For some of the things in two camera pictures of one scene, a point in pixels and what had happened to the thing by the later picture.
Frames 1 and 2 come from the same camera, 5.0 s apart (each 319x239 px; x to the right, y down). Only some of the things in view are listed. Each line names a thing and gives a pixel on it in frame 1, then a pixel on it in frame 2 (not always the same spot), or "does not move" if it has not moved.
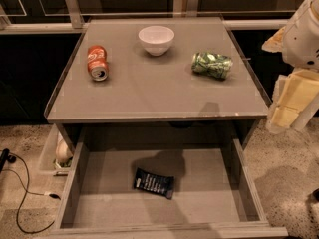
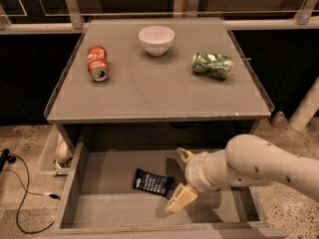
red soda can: x=98 y=62 does not move
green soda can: x=211 y=64 does not move
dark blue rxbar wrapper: x=160 y=185 does not move
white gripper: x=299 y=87 -> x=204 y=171
